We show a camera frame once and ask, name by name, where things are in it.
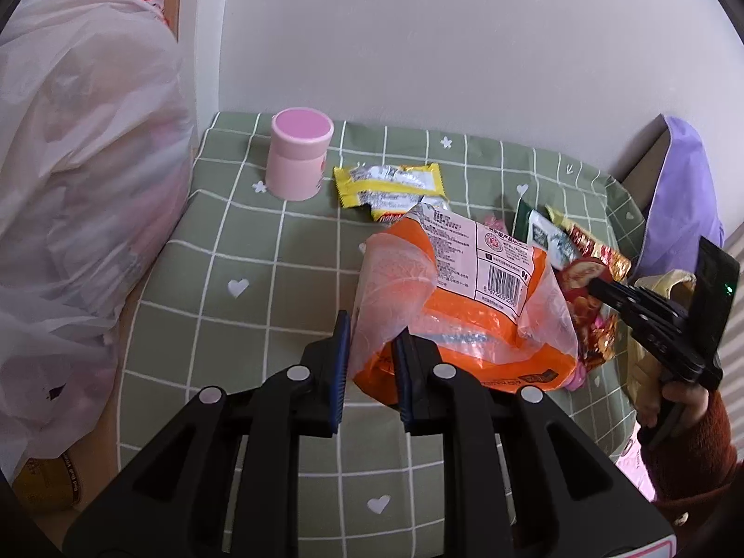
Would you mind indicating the person's right hand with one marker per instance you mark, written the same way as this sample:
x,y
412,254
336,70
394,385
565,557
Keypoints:
x,y
686,398

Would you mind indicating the yellow silver snack wrapper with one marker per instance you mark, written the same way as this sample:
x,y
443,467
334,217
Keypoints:
x,y
389,180

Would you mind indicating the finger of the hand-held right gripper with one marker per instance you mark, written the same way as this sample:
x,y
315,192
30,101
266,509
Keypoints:
x,y
633,302

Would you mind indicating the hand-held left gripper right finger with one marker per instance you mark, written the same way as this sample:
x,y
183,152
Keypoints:
x,y
402,383

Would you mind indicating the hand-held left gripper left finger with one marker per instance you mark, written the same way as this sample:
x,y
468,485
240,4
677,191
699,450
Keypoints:
x,y
340,372

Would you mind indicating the dark green snack packet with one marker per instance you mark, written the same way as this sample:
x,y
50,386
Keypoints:
x,y
543,235

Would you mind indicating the yellow wrapper with red logo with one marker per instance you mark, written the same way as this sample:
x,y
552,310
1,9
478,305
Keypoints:
x,y
401,212

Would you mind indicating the orange snack bag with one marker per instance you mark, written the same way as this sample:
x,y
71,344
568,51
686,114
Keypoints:
x,y
465,314

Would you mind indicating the purple cloth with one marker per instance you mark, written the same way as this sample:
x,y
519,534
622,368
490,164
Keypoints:
x,y
680,197

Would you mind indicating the green checked tablecloth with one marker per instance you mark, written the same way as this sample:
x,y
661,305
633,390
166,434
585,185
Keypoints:
x,y
232,256

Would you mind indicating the red snack bag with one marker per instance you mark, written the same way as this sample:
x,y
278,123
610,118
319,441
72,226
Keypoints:
x,y
593,319

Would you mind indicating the pink cylindrical container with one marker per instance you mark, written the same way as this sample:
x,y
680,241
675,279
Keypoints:
x,y
297,151

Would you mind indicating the red gold foil wrapper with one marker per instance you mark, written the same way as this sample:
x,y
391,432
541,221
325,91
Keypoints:
x,y
610,253

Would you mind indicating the yellow can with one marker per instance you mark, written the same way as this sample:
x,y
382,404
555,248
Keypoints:
x,y
49,485

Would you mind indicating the white plastic bag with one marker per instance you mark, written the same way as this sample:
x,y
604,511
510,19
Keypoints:
x,y
75,203

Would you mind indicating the trash bin with yellow bag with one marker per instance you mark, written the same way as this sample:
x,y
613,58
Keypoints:
x,y
662,285

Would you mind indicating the person's right forearm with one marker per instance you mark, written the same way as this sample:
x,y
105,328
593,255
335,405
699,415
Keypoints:
x,y
703,465

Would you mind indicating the beige board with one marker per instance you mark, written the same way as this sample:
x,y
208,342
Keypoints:
x,y
642,168

